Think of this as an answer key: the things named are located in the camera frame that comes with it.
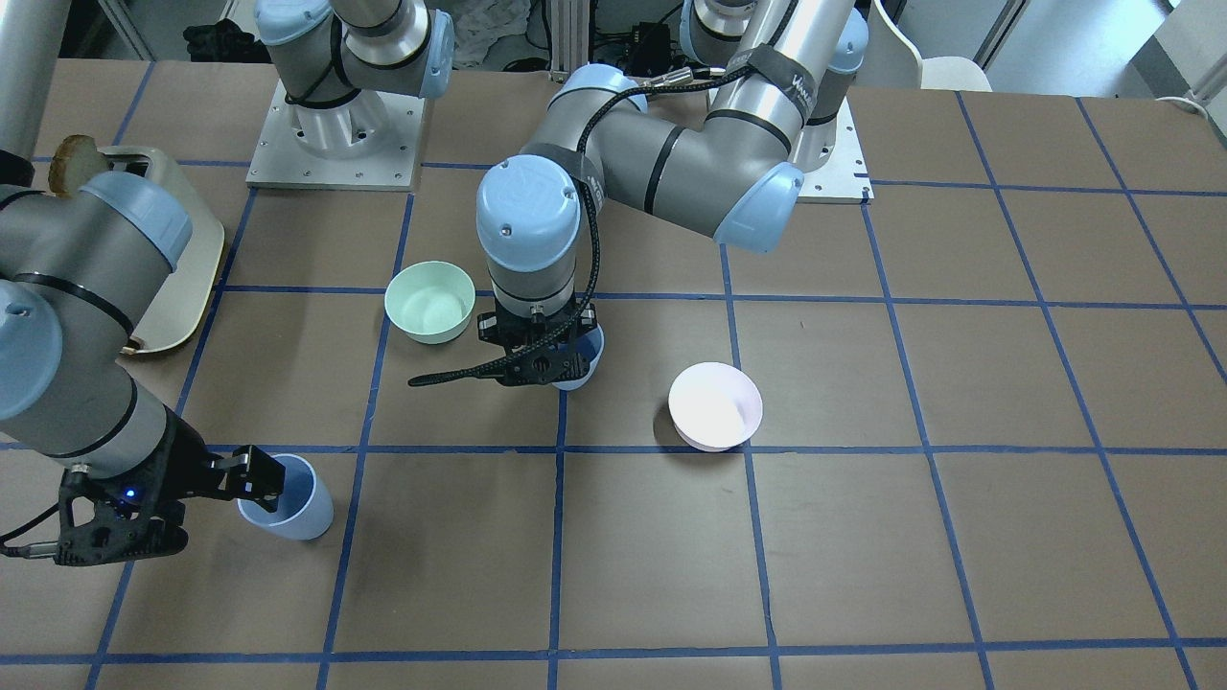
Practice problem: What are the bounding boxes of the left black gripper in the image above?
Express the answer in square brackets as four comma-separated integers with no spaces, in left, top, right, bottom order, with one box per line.
[476,302,598,387]

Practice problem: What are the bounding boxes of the bread slice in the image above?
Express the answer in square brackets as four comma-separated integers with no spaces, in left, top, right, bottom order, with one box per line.
[48,134,110,199]

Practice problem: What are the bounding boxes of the white toaster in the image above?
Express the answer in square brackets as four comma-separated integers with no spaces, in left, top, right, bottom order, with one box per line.
[98,146,226,357]

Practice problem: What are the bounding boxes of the blue cup target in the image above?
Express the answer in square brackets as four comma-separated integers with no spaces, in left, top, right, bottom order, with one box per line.
[237,453,335,541]

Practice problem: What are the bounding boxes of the green bowl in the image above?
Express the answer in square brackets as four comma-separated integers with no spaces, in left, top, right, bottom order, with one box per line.
[382,262,476,345]

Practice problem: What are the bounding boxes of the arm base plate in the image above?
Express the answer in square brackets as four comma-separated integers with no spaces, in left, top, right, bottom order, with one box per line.
[245,83,429,192]
[790,99,875,204]

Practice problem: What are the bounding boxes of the pink bowl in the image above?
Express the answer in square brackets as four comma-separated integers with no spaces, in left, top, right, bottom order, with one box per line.
[667,362,764,451]

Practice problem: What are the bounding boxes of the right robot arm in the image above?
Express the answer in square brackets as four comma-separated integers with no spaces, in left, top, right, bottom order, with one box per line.
[1,171,286,566]

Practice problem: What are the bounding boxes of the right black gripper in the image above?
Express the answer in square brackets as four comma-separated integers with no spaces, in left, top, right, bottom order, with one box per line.
[56,413,286,566]

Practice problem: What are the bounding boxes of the blue cup carried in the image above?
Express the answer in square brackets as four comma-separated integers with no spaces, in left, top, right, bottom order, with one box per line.
[551,327,605,390]

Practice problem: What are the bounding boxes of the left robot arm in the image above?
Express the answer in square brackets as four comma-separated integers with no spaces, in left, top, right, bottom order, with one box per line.
[413,1,867,387]

